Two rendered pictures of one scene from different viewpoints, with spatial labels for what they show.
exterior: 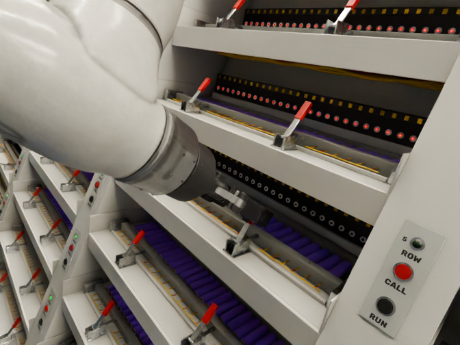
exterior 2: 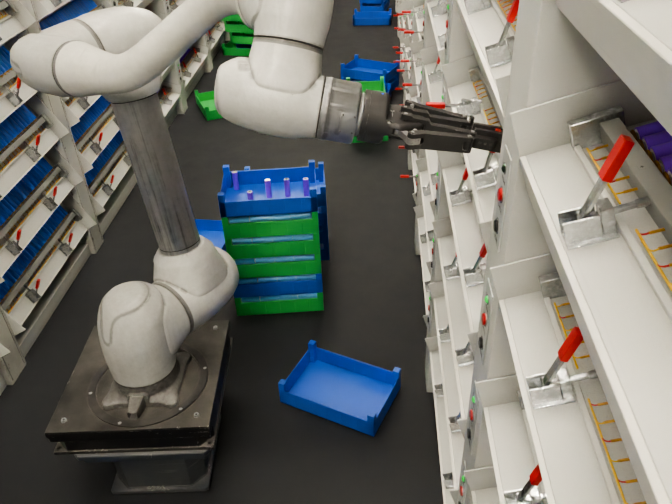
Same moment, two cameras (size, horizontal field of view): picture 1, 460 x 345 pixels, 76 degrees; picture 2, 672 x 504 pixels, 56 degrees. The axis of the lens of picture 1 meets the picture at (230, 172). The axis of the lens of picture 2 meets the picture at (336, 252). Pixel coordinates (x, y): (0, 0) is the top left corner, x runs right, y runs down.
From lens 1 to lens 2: 0.73 m
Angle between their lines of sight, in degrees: 58
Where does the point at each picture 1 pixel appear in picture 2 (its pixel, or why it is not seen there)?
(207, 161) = (374, 111)
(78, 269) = (444, 209)
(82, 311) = (450, 253)
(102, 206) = not seen: hidden behind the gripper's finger
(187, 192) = (367, 138)
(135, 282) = (461, 220)
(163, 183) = (339, 136)
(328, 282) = not seen: hidden behind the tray
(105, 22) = (264, 59)
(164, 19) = (302, 28)
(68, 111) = (259, 116)
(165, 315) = (471, 251)
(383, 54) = not seen: outside the picture
